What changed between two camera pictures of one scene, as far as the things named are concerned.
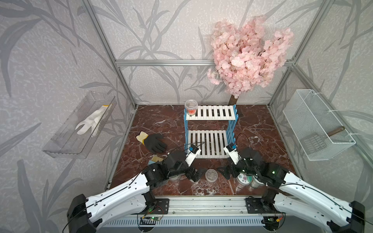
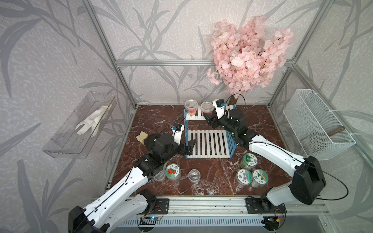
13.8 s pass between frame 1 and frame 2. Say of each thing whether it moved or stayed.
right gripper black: moved
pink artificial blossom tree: stayed
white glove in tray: stayed
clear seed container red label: stayed
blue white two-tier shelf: stayed
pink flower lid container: stayed
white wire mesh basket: stayed
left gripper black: moved
